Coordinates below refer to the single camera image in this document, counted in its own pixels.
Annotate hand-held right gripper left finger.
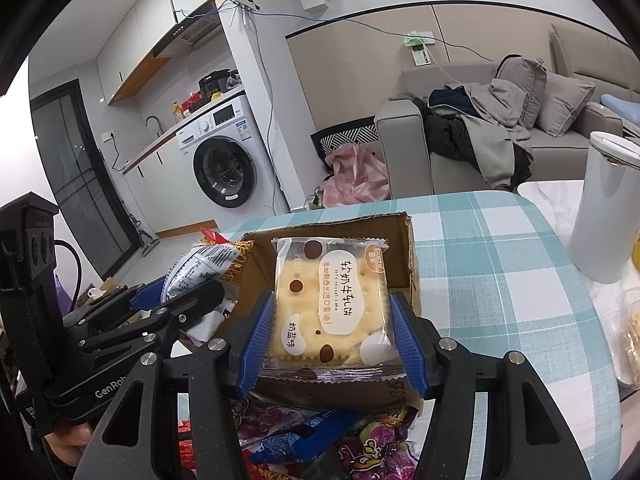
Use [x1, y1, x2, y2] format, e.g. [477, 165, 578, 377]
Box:
[75, 290, 276, 480]

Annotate red snack packet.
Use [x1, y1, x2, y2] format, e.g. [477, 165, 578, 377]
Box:
[176, 420, 201, 480]

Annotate brown cardboard box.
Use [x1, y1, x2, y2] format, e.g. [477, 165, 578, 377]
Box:
[212, 212, 424, 414]

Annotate blue snack packet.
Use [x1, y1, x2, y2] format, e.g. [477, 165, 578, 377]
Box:
[248, 410, 371, 466]

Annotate range hood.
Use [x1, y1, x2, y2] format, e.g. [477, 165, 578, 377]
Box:
[152, 0, 224, 59]

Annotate grey hoodie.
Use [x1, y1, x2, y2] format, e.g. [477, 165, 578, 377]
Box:
[459, 77, 534, 187]

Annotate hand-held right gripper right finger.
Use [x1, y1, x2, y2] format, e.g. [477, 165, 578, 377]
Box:
[390, 291, 594, 480]

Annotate green wall power strip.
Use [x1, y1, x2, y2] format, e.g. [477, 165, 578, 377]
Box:
[402, 31, 435, 66]

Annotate pink bag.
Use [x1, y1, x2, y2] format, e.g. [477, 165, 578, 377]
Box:
[319, 142, 391, 209]

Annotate black jacket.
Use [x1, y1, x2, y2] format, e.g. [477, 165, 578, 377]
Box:
[421, 87, 482, 167]

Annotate light blue pillow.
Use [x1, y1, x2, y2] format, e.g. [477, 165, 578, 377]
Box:
[600, 92, 640, 126]

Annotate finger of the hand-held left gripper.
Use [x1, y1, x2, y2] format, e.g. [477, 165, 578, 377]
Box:
[65, 279, 169, 334]
[79, 279, 227, 362]

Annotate plaid tablecloth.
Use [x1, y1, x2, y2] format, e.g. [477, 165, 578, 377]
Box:
[165, 191, 627, 480]

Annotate black and white patterned basket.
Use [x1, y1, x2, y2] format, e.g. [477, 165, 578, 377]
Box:
[310, 116, 379, 162]

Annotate white trash bin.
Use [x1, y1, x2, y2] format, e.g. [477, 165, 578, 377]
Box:
[567, 130, 640, 285]

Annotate white and orange snack packet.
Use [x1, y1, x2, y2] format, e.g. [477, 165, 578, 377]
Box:
[165, 239, 256, 307]

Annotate white washing machine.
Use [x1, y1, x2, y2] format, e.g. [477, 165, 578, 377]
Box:
[176, 94, 281, 211]

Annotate white upper cabinets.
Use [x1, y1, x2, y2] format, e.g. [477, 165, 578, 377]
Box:
[97, 0, 227, 106]

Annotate grey sofa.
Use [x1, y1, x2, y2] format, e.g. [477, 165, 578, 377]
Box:
[375, 24, 640, 199]

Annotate blue cable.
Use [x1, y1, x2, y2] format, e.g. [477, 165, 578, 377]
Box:
[180, 0, 453, 83]

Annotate person's left hand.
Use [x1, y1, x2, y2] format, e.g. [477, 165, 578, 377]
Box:
[46, 422, 95, 467]

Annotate clear plastic snack bag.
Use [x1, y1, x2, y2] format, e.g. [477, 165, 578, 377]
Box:
[604, 274, 640, 402]

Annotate purple candy packet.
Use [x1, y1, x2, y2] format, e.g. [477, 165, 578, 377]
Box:
[235, 400, 321, 443]
[336, 422, 421, 480]

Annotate dark glass door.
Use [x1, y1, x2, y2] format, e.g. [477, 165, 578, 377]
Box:
[30, 79, 141, 272]

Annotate black rice cooker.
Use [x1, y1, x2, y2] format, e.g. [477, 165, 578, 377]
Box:
[199, 70, 236, 99]

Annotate grey pillow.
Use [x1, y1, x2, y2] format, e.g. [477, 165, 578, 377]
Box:
[537, 72, 597, 139]
[495, 55, 549, 129]

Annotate yellow cracker packet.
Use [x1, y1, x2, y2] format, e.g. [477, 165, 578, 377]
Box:
[270, 236, 407, 381]

